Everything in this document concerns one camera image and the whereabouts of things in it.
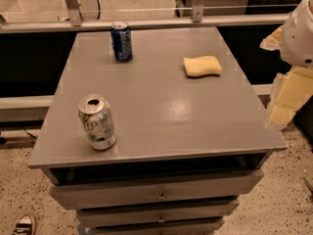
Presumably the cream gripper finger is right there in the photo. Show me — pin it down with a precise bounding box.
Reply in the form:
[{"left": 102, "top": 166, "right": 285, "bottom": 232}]
[
  {"left": 267, "top": 66, "right": 313, "bottom": 127},
  {"left": 259, "top": 26, "right": 283, "bottom": 51}
]

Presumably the bottom grey drawer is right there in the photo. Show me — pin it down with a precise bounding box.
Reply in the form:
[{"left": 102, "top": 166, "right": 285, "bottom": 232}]
[{"left": 93, "top": 218, "right": 224, "bottom": 235}]

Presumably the metal railing frame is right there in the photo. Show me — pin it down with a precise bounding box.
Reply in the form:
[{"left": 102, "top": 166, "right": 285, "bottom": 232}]
[{"left": 0, "top": 0, "right": 301, "bottom": 33}]

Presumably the silver green 7up can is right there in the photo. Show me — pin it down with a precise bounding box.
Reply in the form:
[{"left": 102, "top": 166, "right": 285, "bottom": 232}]
[{"left": 78, "top": 94, "right": 116, "bottom": 150}]

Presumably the black white sneaker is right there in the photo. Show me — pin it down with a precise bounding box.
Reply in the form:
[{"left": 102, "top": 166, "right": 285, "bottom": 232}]
[{"left": 12, "top": 213, "right": 36, "bottom": 235}]

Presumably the grey drawer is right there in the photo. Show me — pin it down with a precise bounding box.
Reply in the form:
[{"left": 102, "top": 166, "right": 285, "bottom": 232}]
[
  {"left": 77, "top": 199, "right": 239, "bottom": 227},
  {"left": 93, "top": 218, "right": 224, "bottom": 235},
  {"left": 50, "top": 169, "right": 263, "bottom": 210}
]

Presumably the grey drawer cabinet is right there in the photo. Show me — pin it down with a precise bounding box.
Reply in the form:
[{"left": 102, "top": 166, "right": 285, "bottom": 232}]
[{"left": 27, "top": 26, "right": 289, "bottom": 235}]

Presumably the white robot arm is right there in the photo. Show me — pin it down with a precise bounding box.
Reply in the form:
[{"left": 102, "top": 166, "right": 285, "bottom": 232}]
[{"left": 260, "top": 0, "right": 313, "bottom": 130}]

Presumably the top grey drawer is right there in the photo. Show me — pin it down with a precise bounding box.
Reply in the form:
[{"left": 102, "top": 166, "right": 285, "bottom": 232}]
[{"left": 50, "top": 169, "right": 263, "bottom": 210}]

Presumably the yellow sponge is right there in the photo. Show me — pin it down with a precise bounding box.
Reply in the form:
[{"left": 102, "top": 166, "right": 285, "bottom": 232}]
[{"left": 183, "top": 56, "right": 222, "bottom": 77}]

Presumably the blue pepsi can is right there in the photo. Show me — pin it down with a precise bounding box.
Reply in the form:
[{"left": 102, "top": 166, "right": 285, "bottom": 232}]
[{"left": 111, "top": 22, "right": 133, "bottom": 62}]

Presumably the middle grey drawer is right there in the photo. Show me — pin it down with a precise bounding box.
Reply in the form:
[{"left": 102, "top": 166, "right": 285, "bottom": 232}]
[{"left": 77, "top": 199, "right": 239, "bottom": 227}]

